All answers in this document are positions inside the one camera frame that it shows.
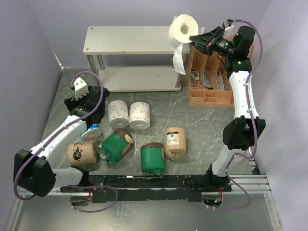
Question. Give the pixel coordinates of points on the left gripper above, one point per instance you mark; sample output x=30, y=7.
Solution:
x=71, y=103

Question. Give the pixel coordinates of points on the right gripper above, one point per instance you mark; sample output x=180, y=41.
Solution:
x=207, y=42

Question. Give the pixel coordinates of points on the plain white paper towel roll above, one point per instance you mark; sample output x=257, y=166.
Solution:
x=180, y=30

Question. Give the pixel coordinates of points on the rose-print roll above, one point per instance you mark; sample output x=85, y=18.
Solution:
x=118, y=114
x=139, y=116

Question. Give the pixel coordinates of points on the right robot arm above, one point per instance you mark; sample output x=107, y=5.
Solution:
x=245, y=129

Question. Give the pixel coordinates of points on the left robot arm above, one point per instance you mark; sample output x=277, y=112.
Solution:
x=35, y=171

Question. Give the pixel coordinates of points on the white two-tier shelf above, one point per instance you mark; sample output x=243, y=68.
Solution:
x=131, y=40

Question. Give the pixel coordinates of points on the blue Tempo wrapped roll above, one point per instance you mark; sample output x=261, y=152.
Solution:
x=91, y=133

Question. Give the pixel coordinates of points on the brown wrapped roll black print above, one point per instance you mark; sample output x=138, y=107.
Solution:
x=83, y=153

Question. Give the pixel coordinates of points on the orange plastic file organizer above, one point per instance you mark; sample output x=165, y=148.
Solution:
x=209, y=84

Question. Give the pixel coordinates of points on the green wrapped roll left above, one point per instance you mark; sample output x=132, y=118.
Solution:
x=115, y=146

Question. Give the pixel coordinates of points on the green wrapped roll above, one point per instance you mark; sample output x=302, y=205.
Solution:
x=115, y=146
x=153, y=159

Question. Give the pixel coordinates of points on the green wrapped roll right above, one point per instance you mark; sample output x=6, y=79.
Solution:
x=153, y=159

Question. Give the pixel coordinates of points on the tan wrapped roll with label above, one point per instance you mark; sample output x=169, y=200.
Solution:
x=175, y=143

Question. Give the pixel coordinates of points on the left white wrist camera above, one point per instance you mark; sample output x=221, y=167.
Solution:
x=80, y=87

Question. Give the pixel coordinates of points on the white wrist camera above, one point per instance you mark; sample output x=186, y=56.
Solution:
x=80, y=87
x=228, y=28

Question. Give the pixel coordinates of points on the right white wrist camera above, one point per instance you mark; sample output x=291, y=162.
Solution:
x=228, y=28

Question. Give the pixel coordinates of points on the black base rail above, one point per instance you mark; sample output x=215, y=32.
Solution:
x=168, y=187

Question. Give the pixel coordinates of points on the aluminium extrusion rail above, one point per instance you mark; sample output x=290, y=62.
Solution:
x=254, y=183

